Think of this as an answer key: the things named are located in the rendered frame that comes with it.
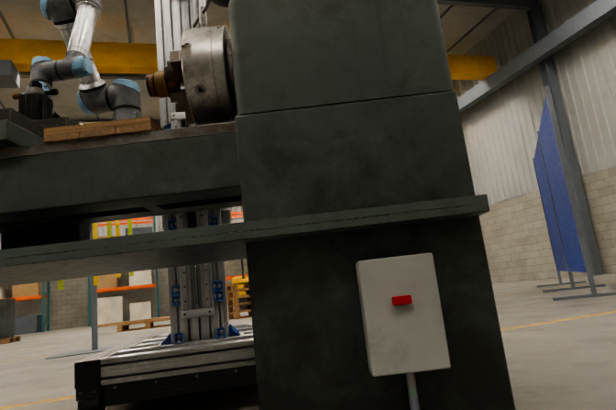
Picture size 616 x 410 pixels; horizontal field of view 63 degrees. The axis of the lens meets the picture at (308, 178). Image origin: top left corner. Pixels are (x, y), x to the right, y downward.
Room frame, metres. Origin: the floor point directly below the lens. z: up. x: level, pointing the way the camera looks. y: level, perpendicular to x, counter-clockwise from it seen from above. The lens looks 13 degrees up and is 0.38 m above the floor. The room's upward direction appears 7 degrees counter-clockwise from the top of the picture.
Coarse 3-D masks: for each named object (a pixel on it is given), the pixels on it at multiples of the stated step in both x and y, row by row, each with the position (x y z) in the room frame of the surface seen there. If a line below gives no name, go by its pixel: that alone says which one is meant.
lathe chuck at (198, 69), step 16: (192, 32) 1.37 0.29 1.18; (208, 32) 1.36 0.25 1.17; (192, 48) 1.34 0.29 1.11; (208, 48) 1.33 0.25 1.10; (192, 64) 1.33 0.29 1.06; (208, 64) 1.33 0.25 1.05; (192, 80) 1.35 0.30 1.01; (208, 80) 1.35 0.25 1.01; (192, 96) 1.37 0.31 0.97; (208, 96) 1.38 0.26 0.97; (192, 112) 1.41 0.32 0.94; (208, 112) 1.42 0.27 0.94
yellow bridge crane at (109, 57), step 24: (0, 48) 9.92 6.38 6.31; (24, 48) 10.06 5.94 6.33; (48, 48) 10.21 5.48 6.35; (96, 48) 10.52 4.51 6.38; (120, 48) 10.67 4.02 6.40; (144, 48) 10.84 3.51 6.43; (0, 72) 9.79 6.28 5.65; (120, 72) 11.01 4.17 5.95; (144, 72) 11.16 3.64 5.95; (456, 72) 13.42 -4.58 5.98; (480, 72) 13.66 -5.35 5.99
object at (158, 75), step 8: (160, 72) 1.45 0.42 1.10; (152, 80) 1.46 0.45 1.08; (160, 80) 1.45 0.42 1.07; (152, 88) 1.46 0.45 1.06; (160, 88) 1.46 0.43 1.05; (168, 88) 1.47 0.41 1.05; (176, 88) 1.48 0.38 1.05; (152, 96) 1.49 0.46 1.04; (160, 96) 1.49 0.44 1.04; (168, 96) 1.50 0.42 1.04
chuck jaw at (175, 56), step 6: (186, 48) 1.34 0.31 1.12; (174, 54) 1.36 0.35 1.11; (180, 54) 1.36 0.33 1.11; (186, 54) 1.34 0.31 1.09; (174, 60) 1.35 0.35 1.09; (180, 60) 1.35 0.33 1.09; (168, 66) 1.40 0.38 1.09; (174, 66) 1.38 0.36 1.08; (180, 66) 1.38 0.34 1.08; (168, 72) 1.40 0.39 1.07; (174, 72) 1.41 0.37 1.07; (180, 72) 1.41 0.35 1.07; (168, 78) 1.43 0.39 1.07; (174, 78) 1.44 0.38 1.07; (180, 78) 1.44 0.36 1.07
